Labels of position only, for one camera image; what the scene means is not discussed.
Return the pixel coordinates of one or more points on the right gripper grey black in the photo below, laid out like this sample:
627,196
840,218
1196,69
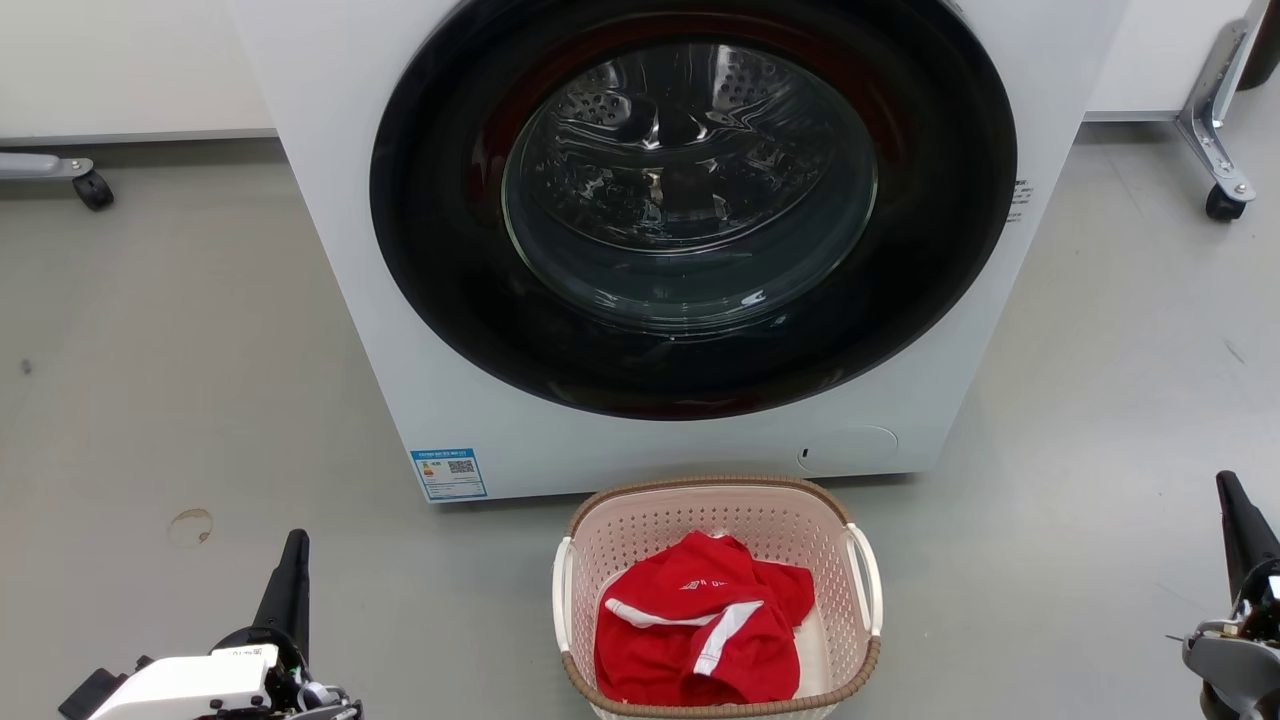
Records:
1240,660

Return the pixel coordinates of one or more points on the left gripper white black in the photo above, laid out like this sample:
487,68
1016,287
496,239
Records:
185,685

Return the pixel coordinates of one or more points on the white perforated laundry basket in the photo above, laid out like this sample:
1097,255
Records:
640,525

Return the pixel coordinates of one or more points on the blue energy label sticker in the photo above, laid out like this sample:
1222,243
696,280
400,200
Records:
449,474

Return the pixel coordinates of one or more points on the black caster wheel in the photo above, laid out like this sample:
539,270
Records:
1225,204
93,190

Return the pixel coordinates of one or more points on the white front-load washing machine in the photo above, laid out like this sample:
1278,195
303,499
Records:
330,250

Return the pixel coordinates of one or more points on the black round washer door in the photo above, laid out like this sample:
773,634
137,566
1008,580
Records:
440,250

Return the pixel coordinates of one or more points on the red garment with white stripes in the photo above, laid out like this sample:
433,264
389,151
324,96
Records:
690,640

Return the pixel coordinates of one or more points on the grey metal stand leg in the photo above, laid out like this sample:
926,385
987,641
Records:
35,165
1212,110

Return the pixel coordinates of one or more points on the steel washer drum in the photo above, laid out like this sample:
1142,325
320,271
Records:
680,150

